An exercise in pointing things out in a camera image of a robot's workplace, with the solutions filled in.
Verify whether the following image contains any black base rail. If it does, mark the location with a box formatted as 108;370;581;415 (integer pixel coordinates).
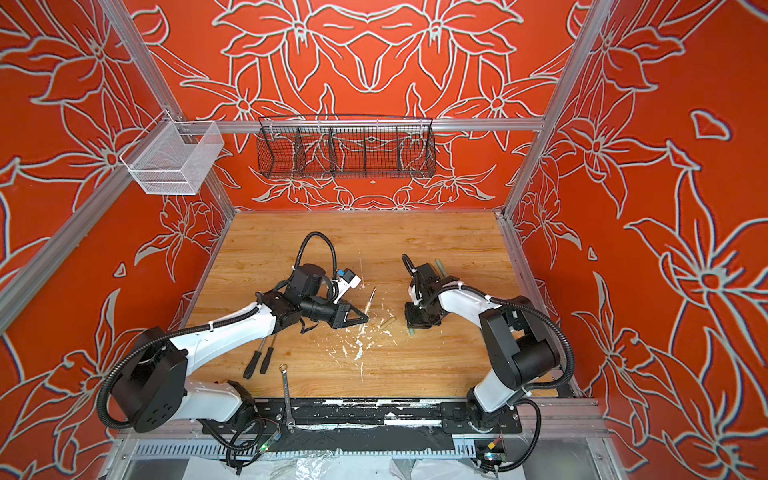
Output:
201;395;523;436

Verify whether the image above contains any black screwdriver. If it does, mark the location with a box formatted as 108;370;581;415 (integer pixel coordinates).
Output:
243;337;267;379
259;335;277;375

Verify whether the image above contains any black screwdriver left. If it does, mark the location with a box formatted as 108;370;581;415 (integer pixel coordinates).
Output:
243;337;267;379

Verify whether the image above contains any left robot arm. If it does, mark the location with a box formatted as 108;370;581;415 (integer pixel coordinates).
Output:
95;258;369;433

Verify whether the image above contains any metal wrench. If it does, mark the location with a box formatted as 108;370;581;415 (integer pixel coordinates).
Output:
279;364;296;433

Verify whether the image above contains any beige pen cap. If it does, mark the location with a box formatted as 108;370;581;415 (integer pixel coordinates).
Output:
380;316;397;329

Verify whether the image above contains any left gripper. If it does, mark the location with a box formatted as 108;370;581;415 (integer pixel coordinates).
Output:
302;296;369;329

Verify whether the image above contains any black wire basket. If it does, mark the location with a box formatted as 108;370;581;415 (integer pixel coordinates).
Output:
256;116;437;180

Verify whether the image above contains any beige pen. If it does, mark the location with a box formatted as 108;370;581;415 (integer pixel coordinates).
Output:
364;287;377;315

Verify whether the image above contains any black screwdriver right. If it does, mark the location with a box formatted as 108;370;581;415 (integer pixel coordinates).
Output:
259;335;277;375

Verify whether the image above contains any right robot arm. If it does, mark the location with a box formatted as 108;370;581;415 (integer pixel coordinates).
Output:
402;254;575;432

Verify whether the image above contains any clear plastic bin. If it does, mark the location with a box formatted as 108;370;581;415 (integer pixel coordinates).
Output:
119;120;224;196

